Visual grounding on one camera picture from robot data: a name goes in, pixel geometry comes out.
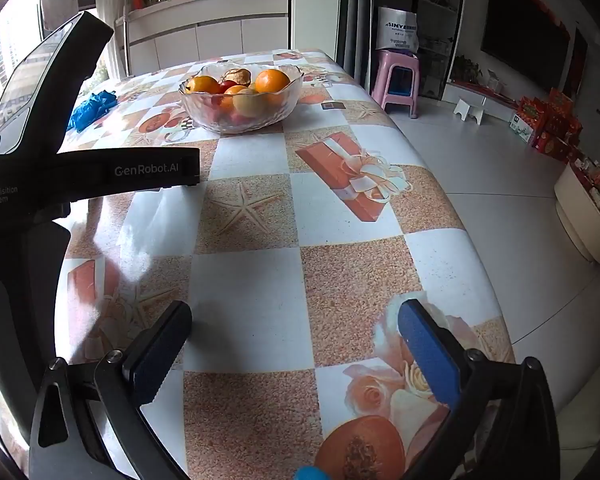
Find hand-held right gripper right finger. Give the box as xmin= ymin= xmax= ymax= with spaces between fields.
xmin=396 ymin=299 xmax=563 ymax=480

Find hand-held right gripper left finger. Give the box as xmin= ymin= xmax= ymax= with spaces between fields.
xmin=28 ymin=301 xmax=193 ymax=480

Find clear glass bowl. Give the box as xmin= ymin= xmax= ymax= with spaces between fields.
xmin=179 ymin=61 xmax=305 ymax=135

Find crumpled blue gloves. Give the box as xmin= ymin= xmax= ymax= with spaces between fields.
xmin=66 ymin=90 xmax=118 ymax=133

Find checkered printed tablecloth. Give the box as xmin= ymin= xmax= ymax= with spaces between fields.
xmin=55 ymin=49 xmax=516 ymax=480

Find white pole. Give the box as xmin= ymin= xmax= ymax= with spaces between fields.
xmin=121 ymin=5 xmax=131 ymax=78

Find round white side table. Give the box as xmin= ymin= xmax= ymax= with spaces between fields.
xmin=553 ymin=162 xmax=600 ymax=263

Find white cabinet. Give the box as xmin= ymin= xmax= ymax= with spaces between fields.
xmin=122 ymin=0 xmax=293 ymax=78

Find small white step stool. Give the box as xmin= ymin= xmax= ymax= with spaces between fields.
xmin=452 ymin=98 xmax=488 ymax=126

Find stack of red gift boxes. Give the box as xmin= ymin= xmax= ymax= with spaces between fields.
xmin=510 ymin=87 xmax=600 ymax=211

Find white television stand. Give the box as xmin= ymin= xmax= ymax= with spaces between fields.
xmin=442 ymin=80 xmax=518 ymax=111

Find pink plastic stool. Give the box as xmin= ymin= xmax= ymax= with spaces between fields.
xmin=371 ymin=50 xmax=421 ymax=120

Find dark glass display cabinet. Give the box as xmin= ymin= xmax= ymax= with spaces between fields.
xmin=415 ymin=0 xmax=466 ymax=101

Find white printed bag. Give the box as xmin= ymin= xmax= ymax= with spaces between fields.
xmin=377 ymin=6 xmax=420 ymax=53

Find grey curtain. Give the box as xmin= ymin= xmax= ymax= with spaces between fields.
xmin=337 ymin=0 xmax=376 ymax=88

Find black television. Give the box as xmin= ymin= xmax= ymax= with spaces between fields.
xmin=480 ymin=0 xmax=571 ymax=93

